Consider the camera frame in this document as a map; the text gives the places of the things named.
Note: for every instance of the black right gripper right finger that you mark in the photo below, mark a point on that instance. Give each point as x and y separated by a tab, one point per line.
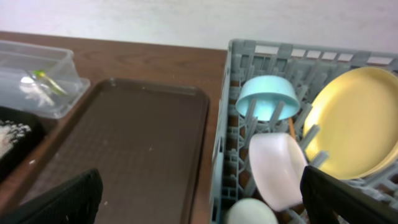
326	197

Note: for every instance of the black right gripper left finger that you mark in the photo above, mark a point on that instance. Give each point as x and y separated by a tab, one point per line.
74	201

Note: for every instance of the pink bowl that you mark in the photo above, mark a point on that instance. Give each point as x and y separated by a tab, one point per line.
277	163

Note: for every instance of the yellow round plate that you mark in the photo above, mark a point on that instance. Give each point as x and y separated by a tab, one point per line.
357	117

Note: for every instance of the white cup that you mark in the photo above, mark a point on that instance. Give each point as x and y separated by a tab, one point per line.
250	211

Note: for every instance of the rice food leftovers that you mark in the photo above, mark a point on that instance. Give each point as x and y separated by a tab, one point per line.
11	134

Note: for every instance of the blue bowl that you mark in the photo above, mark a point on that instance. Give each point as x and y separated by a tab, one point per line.
268	91

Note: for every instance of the green snack wrapper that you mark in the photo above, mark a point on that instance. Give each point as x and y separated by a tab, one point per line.
41	76

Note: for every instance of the black food waste tray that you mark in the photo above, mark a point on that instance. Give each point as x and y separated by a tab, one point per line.
17	154

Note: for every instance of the white crumpled paper waste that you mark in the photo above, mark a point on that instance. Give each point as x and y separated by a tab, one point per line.
37	92

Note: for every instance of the grey dishwasher rack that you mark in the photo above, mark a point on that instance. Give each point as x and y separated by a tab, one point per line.
309	68

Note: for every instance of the clear plastic waste bin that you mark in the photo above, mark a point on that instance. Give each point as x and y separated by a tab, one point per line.
19	60

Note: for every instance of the brown serving tray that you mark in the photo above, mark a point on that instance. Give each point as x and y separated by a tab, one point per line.
145	139

